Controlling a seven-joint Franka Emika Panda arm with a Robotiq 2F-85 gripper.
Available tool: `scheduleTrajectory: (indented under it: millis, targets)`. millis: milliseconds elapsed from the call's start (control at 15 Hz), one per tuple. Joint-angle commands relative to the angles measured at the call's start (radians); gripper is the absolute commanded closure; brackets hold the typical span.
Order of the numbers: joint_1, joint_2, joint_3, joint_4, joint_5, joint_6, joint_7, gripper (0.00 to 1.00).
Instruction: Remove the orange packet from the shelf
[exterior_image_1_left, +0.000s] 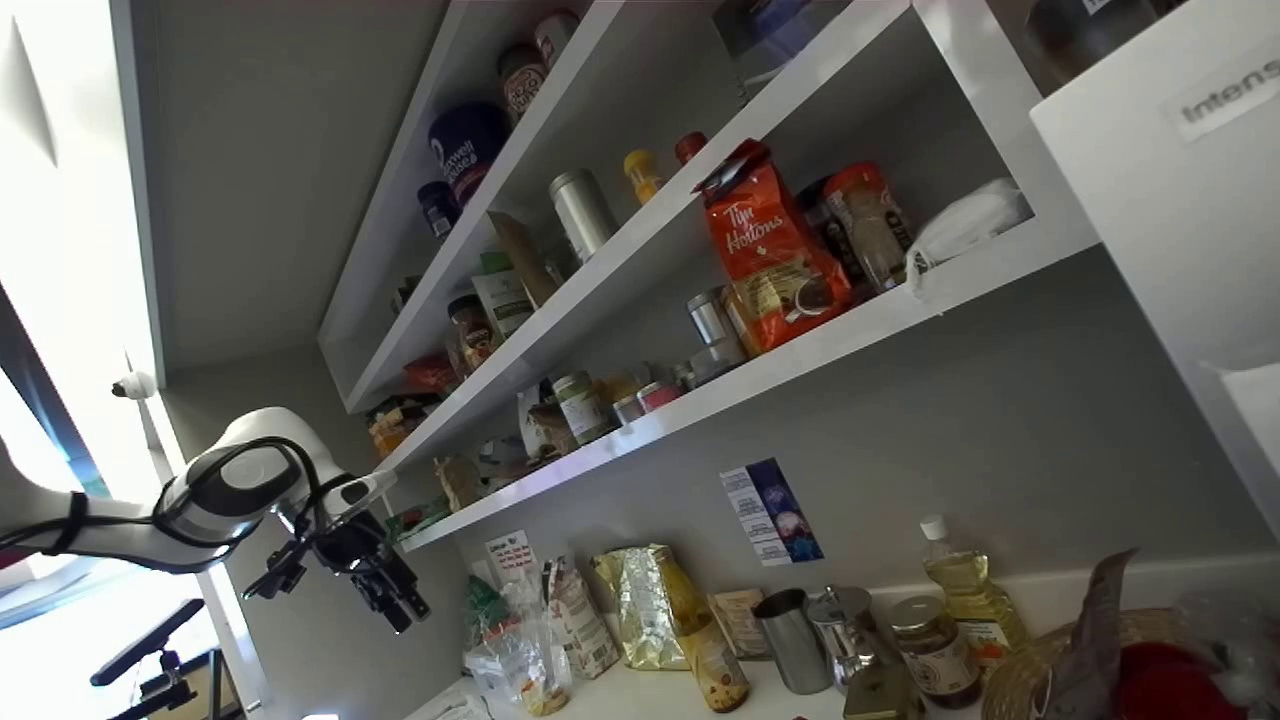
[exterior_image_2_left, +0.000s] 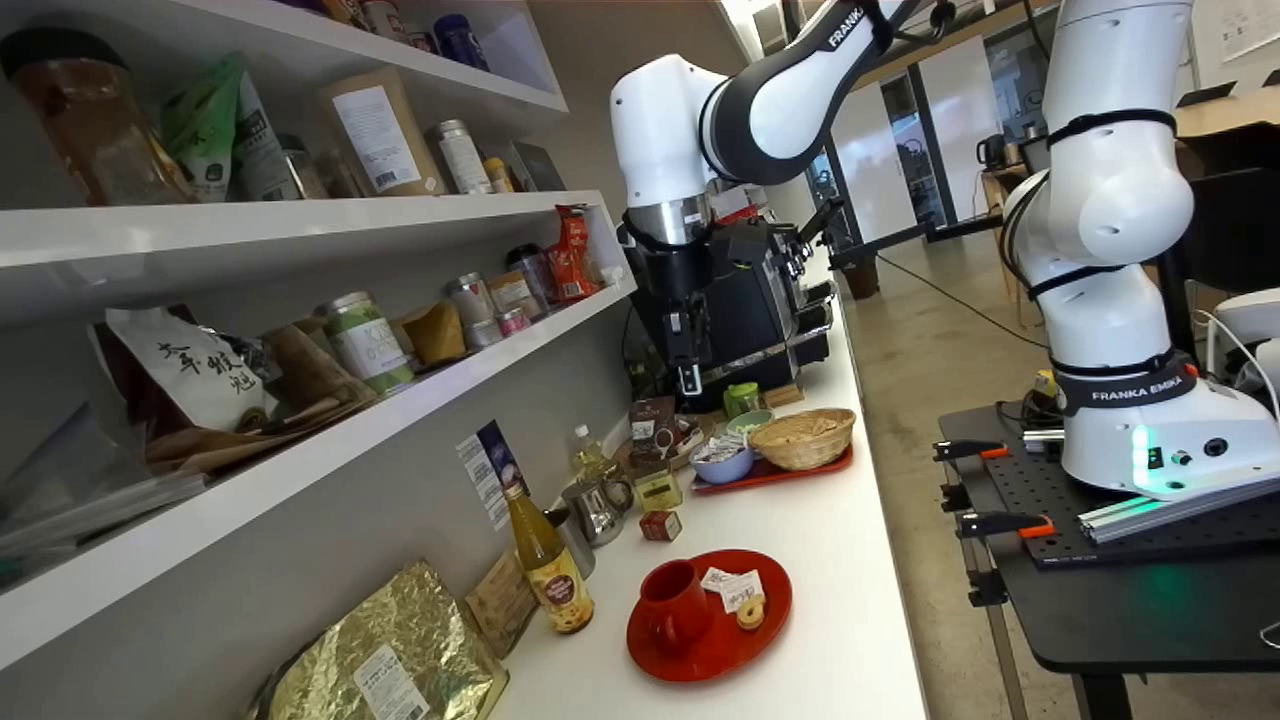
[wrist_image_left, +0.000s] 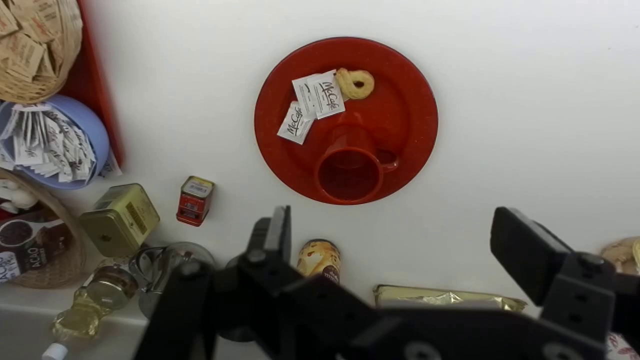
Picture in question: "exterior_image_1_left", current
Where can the white folded cloth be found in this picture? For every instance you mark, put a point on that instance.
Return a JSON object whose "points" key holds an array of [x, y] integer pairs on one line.
{"points": [[964, 226]]}

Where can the clear bag of snacks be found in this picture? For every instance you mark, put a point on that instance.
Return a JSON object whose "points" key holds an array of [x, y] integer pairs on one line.
{"points": [[511, 656]]}

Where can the silver tin can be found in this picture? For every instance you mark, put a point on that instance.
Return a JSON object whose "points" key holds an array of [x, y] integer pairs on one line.
{"points": [[719, 335]]}

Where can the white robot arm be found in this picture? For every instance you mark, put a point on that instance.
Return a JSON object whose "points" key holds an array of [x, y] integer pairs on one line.
{"points": [[260, 465]]}

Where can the orange snack packet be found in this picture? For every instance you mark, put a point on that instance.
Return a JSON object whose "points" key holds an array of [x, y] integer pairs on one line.
{"points": [[783, 280]]}

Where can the white cabinet with label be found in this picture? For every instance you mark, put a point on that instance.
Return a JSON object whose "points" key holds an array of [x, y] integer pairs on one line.
{"points": [[1164, 126]]}

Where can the steel cup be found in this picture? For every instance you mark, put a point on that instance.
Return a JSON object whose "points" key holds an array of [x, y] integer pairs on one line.
{"points": [[793, 640]]}

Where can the red round object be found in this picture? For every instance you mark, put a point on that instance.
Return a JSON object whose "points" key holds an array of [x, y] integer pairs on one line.
{"points": [[1161, 680]]}

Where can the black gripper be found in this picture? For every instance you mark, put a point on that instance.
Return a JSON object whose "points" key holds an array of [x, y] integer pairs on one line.
{"points": [[363, 555]]}

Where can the blue round container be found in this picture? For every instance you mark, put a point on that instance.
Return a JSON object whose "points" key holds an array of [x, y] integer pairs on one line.
{"points": [[466, 140]]}

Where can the green lid white jar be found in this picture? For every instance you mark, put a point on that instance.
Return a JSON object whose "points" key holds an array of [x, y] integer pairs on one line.
{"points": [[582, 404]]}

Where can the cooking oil bottle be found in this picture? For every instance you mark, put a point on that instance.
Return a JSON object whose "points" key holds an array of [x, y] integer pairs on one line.
{"points": [[980, 609]]}

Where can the clear jar orange lid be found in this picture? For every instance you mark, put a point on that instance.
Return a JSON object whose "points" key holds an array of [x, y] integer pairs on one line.
{"points": [[870, 219]]}

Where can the glass jar dark lid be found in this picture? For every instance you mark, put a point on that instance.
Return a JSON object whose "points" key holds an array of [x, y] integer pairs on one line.
{"points": [[933, 653]]}

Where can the white wall shelf unit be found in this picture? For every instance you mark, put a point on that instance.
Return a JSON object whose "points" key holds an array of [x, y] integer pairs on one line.
{"points": [[924, 85]]}

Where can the gold foil bag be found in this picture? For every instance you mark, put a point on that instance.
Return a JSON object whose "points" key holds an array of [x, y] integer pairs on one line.
{"points": [[649, 607]]}

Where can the blue white wall leaflet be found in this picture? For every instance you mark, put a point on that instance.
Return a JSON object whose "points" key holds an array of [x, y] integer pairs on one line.
{"points": [[771, 512]]}

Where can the yellow spice bottle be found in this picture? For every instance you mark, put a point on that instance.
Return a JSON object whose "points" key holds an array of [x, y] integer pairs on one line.
{"points": [[643, 174]]}

